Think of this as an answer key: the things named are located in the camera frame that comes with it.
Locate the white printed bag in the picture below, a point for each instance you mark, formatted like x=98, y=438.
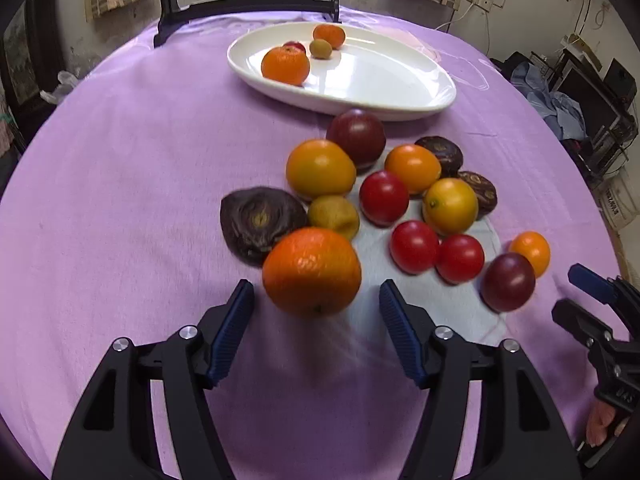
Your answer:
x=617, y=200

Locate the white oval plate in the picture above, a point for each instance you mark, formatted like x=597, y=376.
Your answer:
x=380, y=75

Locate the blue cloth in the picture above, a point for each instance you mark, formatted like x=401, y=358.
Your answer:
x=560, y=110

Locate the person's right hand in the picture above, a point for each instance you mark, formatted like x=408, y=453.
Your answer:
x=600, y=422

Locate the small red tomato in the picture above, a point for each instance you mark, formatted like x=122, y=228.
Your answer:
x=296, y=47

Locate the yellow tomato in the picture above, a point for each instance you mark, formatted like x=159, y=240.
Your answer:
x=450, y=206

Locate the black chair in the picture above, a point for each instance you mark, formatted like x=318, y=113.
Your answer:
x=175, y=5

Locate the large orange tomato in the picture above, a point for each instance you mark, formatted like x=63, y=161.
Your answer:
x=320, y=167

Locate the large dark purple tomato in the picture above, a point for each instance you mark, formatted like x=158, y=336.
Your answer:
x=356, y=135

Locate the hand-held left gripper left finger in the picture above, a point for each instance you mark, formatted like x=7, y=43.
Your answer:
x=232, y=330

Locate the black metal rack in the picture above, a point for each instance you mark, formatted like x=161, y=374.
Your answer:
x=607, y=130

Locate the clear plastic bag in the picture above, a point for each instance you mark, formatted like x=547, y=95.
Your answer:
x=62, y=85

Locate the small yellow wrinkled fruit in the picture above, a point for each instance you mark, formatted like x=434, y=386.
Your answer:
x=332, y=214

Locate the large dark wrinkled fruit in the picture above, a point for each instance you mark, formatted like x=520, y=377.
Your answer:
x=255, y=225

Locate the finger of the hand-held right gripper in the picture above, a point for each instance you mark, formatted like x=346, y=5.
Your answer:
x=575, y=317
x=592, y=282

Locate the dark brown round fruit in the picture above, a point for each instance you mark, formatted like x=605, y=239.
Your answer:
x=480, y=190
x=447, y=152

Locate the large mandarin orange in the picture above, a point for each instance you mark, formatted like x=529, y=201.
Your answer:
x=311, y=271

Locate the small green fruit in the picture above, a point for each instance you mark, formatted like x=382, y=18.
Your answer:
x=320, y=49

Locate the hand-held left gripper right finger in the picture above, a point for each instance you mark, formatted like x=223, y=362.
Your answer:
x=400, y=330

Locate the small orange tomato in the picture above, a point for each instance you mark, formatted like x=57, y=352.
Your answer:
x=532, y=250

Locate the purple tablecloth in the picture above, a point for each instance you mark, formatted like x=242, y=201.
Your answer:
x=125, y=185

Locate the dark wooden cabinet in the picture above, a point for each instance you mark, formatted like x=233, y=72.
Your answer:
x=45, y=35

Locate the small mandarin orange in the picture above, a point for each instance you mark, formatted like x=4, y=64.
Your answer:
x=330, y=35

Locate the black speaker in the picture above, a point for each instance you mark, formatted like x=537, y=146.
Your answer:
x=620, y=80

